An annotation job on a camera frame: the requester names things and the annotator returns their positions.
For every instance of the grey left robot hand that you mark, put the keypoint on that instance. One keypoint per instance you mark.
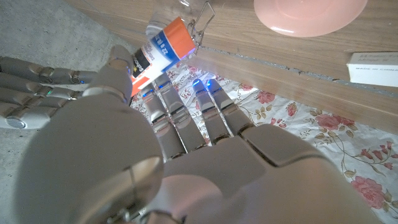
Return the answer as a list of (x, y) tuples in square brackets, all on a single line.
[(186, 174)]

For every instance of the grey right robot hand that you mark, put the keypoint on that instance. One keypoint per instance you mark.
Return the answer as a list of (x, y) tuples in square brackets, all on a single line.
[(34, 93)]

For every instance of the clear glass jar cup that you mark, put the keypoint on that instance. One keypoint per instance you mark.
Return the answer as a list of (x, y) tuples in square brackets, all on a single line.
[(186, 18)]

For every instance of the round pink jar lid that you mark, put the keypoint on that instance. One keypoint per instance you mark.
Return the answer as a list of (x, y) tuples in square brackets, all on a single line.
[(308, 17)]

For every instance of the floral backdrop cloth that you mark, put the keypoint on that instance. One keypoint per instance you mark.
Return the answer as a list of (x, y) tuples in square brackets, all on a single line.
[(295, 124)]

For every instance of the flat white rectangular box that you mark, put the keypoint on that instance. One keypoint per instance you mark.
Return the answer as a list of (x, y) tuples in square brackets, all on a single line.
[(374, 69)]

